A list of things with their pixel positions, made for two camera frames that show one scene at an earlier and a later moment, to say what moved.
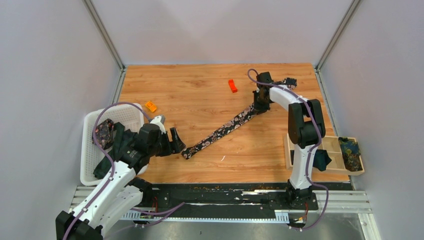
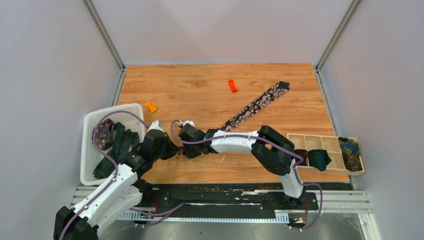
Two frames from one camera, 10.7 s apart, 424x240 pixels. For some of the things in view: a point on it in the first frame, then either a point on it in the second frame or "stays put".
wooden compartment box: x=332 y=145 stays put
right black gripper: x=258 y=108 → x=191 y=154
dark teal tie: x=321 y=159 stays put
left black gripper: x=175 y=146 stays put
